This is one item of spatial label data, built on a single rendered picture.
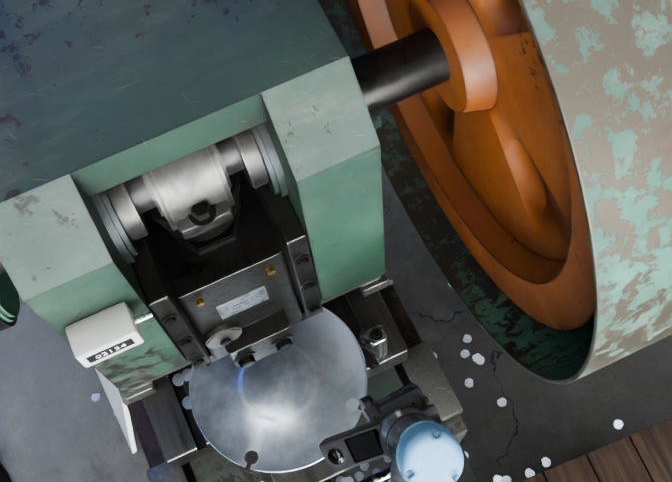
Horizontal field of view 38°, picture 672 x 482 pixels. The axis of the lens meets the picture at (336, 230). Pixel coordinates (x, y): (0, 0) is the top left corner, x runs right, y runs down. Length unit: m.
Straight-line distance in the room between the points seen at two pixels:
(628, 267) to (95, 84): 0.54
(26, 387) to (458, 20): 1.72
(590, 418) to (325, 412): 0.98
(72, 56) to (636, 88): 0.55
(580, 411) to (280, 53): 1.60
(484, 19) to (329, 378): 0.71
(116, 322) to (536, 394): 1.50
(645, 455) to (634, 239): 1.21
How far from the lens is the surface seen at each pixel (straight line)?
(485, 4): 1.07
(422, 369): 1.73
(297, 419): 1.57
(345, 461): 1.35
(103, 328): 1.07
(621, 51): 0.81
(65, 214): 0.97
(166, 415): 1.69
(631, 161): 0.83
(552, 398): 2.40
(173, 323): 1.19
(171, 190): 1.03
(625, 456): 2.04
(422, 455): 1.14
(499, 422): 2.37
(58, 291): 1.01
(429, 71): 1.14
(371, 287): 1.68
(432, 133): 1.45
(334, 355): 1.59
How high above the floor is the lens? 2.31
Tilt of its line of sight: 66 degrees down
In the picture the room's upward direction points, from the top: 9 degrees counter-clockwise
